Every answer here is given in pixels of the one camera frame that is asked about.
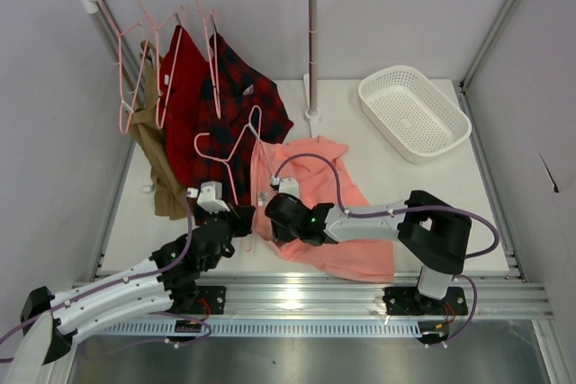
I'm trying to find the pink skirt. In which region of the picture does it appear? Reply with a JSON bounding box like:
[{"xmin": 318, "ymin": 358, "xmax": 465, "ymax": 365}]
[{"xmin": 250, "ymin": 137, "xmax": 395, "ymax": 283}]

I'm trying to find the pink wire hanger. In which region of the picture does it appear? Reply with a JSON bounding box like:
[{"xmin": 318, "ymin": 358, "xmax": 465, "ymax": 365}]
[
  {"xmin": 194, "ymin": 0, "xmax": 221, "ymax": 119},
  {"xmin": 193, "ymin": 105, "xmax": 263, "ymax": 210},
  {"xmin": 136, "ymin": 0, "xmax": 186, "ymax": 129},
  {"xmin": 97, "ymin": 0, "xmax": 150, "ymax": 135}
]

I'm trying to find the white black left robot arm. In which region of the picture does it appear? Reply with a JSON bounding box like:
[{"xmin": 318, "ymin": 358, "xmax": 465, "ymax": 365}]
[{"xmin": 21, "ymin": 206, "xmax": 256, "ymax": 364}]

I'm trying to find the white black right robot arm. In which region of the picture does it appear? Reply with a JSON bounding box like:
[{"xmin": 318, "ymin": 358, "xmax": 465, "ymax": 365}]
[{"xmin": 265, "ymin": 191, "xmax": 472, "ymax": 301}]

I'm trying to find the red black plaid skirt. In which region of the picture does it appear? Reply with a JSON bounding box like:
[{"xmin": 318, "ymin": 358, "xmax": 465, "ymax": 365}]
[{"xmin": 191, "ymin": 33, "xmax": 293, "ymax": 206}]

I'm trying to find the plain red skirt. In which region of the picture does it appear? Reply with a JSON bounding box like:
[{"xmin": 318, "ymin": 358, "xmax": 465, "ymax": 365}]
[{"xmin": 159, "ymin": 25, "xmax": 209, "ymax": 187}]

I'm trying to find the tan brown garment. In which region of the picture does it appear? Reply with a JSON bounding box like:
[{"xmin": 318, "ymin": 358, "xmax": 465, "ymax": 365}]
[{"xmin": 129, "ymin": 40, "xmax": 186, "ymax": 220}]

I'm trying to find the white perforated plastic basket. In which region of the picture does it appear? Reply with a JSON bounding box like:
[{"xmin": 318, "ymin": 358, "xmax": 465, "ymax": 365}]
[{"xmin": 357, "ymin": 65, "xmax": 472, "ymax": 164}]

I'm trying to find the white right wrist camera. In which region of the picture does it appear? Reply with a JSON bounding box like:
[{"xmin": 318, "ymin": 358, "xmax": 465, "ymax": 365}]
[{"xmin": 270, "ymin": 176, "xmax": 300, "ymax": 198}]

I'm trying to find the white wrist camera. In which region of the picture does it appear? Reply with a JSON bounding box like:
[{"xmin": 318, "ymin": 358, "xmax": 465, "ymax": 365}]
[
  {"xmin": 186, "ymin": 181, "xmax": 230, "ymax": 214},
  {"xmin": 270, "ymin": 176, "xmax": 300, "ymax": 198}
]

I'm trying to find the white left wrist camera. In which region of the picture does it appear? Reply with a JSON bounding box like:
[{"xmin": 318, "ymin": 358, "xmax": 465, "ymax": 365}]
[{"xmin": 186, "ymin": 181, "xmax": 230, "ymax": 214}]

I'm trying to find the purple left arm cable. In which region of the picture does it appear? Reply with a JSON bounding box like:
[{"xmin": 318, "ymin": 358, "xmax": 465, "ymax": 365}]
[{"xmin": 0, "ymin": 188, "xmax": 212, "ymax": 363}]

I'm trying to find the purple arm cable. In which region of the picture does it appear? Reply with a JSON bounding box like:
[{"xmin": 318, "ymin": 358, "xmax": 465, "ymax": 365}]
[
  {"xmin": 272, "ymin": 154, "xmax": 500, "ymax": 349},
  {"xmin": 0, "ymin": 188, "xmax": 212, "ymax": 363}
]

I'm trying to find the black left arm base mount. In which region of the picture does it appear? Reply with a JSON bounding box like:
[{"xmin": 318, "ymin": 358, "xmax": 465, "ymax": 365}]
[{"xmin": 158, "ymin": 276, "xmax": 227, "ymax": 317}]

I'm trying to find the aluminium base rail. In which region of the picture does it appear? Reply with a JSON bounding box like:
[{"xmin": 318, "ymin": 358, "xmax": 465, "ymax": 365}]
[{"xmin": 197, "ymin": 272, "xmax": 554, "ymax": 320}]

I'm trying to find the white slotted cable duct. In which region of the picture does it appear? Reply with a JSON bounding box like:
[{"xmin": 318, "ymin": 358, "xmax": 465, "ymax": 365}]
[{"xmin": 97, "ymin": 317, "xmax": 422, "ymax": 338}]

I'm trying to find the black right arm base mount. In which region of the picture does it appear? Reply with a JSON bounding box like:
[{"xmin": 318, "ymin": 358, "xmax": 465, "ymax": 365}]
[{"xmin": 382, "ymin": 286, "xmax": 469, "ymax": 317}]

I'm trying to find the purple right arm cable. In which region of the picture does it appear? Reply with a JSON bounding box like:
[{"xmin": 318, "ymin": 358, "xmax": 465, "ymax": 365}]
[{"xmin": 272, "ymin": 154, "xmax": 500, "ymax": 349}]

